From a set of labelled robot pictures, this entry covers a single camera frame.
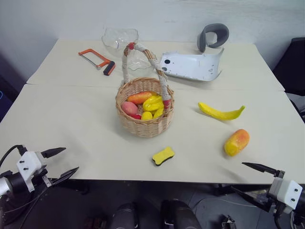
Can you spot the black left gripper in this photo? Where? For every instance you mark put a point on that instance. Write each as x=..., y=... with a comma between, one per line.
x=39, y=176

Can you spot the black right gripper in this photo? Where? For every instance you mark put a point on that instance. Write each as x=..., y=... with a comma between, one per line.
x=265, y=200

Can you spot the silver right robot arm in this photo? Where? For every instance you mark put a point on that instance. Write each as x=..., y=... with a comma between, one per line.
x=300, y=207

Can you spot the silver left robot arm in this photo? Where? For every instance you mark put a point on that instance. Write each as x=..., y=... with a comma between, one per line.
x=7, y=184

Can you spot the small red fruit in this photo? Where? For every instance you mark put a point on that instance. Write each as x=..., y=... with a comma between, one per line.
x=135, y=116

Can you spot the yellow orange mango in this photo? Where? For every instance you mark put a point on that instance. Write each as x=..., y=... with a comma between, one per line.
x=236, y=142

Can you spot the yellow banana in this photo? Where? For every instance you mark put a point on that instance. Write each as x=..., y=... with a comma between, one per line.
x=221, y=112

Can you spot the dark rounded shape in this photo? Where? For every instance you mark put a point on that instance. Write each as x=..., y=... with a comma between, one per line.
x=125, y=215
x=179, y=214

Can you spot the dark box with blue light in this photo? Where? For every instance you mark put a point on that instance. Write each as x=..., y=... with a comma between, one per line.
x=6, y=93

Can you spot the pink red peach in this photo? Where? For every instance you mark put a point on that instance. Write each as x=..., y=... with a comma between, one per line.
x=129, y=108

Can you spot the yellow black sponge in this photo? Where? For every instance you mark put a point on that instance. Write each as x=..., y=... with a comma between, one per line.
x=163, y=156

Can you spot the small yellow lemon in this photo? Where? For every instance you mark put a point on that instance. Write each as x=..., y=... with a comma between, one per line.
x=146, y=115
x=158, y=112

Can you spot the orange hacksaw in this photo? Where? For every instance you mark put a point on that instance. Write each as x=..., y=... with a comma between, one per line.
x=97, y=60

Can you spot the black chair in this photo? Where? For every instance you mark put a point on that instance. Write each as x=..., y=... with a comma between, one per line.
x=291, y=66

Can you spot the small clear glass bowl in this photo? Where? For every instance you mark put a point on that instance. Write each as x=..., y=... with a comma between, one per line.
x=139, y=65

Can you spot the white plastic shell panel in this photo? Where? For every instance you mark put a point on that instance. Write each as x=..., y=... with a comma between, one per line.
x=190, y=66

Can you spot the large clear glass bowl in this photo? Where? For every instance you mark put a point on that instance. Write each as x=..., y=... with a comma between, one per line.
x=119, y=40

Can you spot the grey curved foam band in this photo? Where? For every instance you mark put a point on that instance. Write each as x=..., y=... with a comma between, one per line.
x=213, y=35

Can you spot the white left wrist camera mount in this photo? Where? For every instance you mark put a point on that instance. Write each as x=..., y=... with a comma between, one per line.
x=28, y=164

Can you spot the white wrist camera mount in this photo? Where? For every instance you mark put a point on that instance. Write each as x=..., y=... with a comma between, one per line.
x=287, y=194
x=28, y=164

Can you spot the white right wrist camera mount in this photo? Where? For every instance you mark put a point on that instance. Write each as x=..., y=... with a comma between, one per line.
x=287, y=194

